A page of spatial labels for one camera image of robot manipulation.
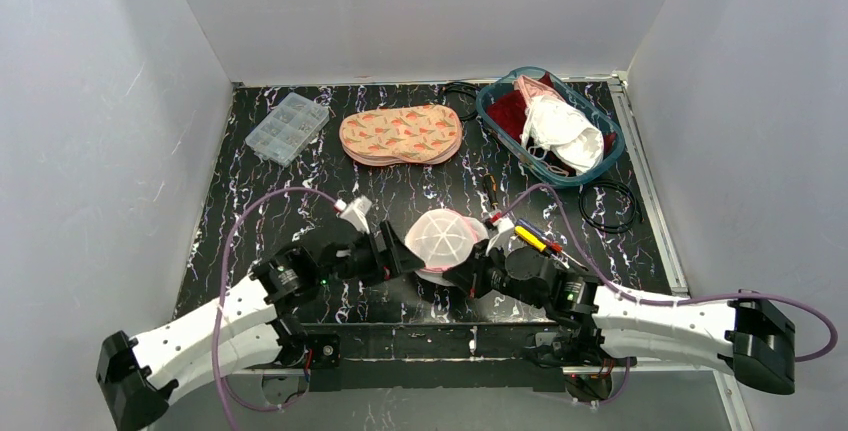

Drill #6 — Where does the white round mesh laundry bag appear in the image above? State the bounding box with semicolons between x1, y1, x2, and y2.
404;209;488;287

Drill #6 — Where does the floral mesh laundry bag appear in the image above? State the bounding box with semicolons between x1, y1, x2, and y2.
339;104;463;167

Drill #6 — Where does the white bra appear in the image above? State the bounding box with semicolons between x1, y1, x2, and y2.
520;96;604;175

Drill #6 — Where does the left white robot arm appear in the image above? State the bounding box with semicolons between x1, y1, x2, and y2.
96;197;424;430

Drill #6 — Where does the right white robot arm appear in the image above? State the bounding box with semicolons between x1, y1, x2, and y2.
443;240;795;395

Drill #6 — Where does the pink bra in basin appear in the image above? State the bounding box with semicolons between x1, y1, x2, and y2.
513;73;562;104

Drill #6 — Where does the black yellow screwdriver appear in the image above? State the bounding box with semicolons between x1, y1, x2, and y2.
482;174;500;210

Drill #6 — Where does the clear plastic compartment box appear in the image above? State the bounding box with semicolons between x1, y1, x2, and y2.
246;93;330;167

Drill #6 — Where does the dark red cloth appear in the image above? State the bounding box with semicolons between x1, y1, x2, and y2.
486;72;618;157

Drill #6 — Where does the teal plastic basin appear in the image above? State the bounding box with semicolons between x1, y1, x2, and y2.
475;66;626;189

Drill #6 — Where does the yellow handled screwdriver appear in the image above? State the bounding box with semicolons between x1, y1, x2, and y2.
514;225;561;257

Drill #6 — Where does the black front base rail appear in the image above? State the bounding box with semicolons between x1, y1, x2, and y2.
148;318;637;393

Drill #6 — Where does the black cable coil right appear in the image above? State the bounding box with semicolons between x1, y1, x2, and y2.
578;177;644;236

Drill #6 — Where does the black cable coil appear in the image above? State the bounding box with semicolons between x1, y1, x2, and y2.
578;177;644;236
439;81;481;123

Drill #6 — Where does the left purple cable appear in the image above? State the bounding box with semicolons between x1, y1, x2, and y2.
210;187;346;431

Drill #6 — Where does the black cable coil back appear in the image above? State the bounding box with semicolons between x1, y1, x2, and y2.
439;81;481;123

